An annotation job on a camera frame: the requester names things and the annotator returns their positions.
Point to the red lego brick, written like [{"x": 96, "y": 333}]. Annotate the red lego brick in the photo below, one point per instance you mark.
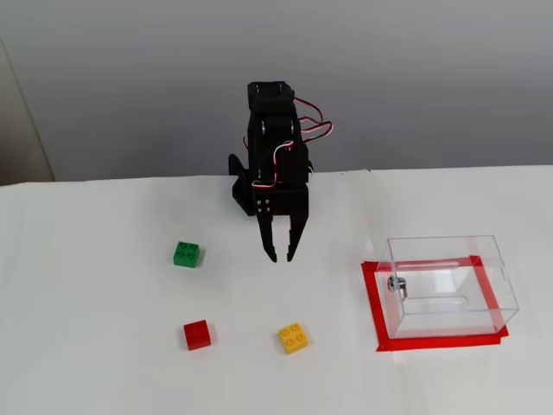
[{"x": 198, "y": 336}]

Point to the yellow lego brick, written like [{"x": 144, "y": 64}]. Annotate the yellow lego brick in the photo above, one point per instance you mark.
[{"x": 294, "y": 339}]

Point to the green lego brick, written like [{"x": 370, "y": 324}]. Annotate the green lego brick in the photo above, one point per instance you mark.
[{"x": 186, "y": 255}]

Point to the transparent acrylic box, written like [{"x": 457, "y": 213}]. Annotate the transparent acrylic box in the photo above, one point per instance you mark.
[{"x": 449, "y": 311}]

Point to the red tape frame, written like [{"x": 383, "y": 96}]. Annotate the red tape frame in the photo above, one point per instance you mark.
[{"x": 440, "y": 343}]

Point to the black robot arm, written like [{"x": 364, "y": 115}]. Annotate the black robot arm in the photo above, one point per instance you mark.
[{"x": 268, "y": 151}]

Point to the silver metal box lock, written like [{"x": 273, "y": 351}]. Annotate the silver metal box lock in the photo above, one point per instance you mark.
[{"x": 396, "y": 285}]

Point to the black table clamp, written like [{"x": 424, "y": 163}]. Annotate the black table clamp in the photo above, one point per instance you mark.
[{"x": 235, "y": 166}]

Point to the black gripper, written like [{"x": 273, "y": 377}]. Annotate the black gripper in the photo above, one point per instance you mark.
[{"x": 289, "y": 204}]

